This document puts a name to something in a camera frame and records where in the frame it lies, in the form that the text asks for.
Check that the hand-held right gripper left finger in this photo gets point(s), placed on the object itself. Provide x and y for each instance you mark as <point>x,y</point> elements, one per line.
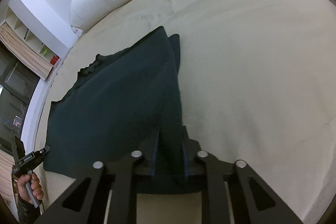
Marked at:
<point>123,169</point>

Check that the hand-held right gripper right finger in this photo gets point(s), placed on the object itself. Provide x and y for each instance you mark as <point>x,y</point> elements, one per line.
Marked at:
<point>207,166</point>

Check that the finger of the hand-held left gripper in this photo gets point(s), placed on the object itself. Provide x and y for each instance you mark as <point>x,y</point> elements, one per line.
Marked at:
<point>45,149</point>

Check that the dark green sweater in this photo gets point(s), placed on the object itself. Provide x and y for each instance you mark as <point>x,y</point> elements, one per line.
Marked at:
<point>118,95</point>

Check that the person's left forearm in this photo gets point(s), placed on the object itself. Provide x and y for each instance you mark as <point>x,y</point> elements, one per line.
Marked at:
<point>26,213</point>

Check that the person's left hand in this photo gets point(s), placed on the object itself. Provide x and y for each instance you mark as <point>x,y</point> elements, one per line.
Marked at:
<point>35,187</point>

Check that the dark window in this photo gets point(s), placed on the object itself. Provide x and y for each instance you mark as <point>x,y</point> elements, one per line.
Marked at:
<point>15,98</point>

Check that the red box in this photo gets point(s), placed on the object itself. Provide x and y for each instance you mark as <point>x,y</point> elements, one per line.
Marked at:
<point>55,60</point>

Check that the green plastic item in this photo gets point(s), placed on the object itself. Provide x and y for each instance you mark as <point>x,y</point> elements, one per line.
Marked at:
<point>44,51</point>

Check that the beige curtain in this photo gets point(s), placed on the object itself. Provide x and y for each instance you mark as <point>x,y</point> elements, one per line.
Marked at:
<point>23,53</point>

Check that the bed with beige cover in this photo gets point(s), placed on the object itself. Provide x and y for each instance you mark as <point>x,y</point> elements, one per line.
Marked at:
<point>249,56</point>

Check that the white wall shelf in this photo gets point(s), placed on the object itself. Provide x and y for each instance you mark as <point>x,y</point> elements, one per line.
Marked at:
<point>29,29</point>

